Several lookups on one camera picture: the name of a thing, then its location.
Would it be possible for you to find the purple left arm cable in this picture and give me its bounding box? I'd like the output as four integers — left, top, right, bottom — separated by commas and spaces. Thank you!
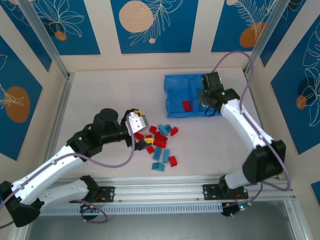
0, 117, 137, 224

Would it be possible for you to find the grey slotted cable duct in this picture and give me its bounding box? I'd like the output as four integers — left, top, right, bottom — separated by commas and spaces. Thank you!
39, 202, 224, 216

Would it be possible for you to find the aluminium frame post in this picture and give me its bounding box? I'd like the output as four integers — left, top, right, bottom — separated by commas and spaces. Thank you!
283, 199, 302, 240
18, 0, 72, 81
243, 0, 292, 75

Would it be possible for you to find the black camera cable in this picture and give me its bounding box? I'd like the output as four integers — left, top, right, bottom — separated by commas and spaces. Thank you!
204, 106, 219, 118

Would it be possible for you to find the blue floral wall panel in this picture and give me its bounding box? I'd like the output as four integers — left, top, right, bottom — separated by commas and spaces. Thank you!
270, 22, 320, 156
110, 0, 200, 55
259, 0, 320, 68
32, 0, 101, 56
310, 181, 320, 198
0, 0, 53, 73
0, 34, 44, 161
211, 0, 276, 53

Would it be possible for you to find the blue two-compartment plastic bin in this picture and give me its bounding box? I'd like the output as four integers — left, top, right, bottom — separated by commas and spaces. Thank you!
163, 72, 223, 120

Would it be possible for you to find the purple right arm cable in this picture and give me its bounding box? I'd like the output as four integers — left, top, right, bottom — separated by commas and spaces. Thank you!
213, 50, 293, 201

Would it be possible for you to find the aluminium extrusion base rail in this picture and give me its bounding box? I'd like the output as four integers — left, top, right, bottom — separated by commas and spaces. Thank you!
41, 174, 297, 202

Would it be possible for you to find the small circuit board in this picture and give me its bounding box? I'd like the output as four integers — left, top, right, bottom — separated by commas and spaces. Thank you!
79, 202, 100, 221
221, 201, 253, 219

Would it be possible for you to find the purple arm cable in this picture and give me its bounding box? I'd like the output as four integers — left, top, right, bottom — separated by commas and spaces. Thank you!
0, 117, 137, 224
213, 50, 293, 201

